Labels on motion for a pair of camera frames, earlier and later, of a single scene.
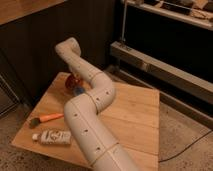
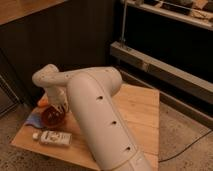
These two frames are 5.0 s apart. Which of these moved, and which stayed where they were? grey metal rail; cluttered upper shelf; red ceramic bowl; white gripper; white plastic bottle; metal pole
Moved: white gripper; red ceramic bowl
Stayed: metal pole; cluttered upper shelf; grey metal rail; white plastic bottle
